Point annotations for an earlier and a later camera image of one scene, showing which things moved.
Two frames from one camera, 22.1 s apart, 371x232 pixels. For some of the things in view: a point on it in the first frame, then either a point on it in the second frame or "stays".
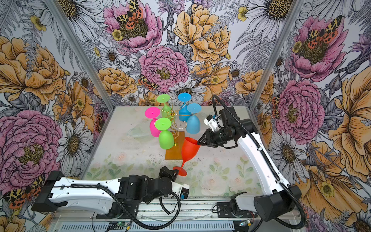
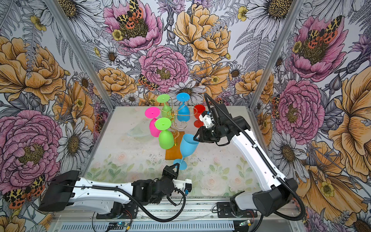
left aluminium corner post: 81,53 stays
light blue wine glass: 193,123 -> 188,146
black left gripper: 167,171 stays
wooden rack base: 175,152 stays
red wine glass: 190,148 -> 198,109
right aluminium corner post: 276,55 stays
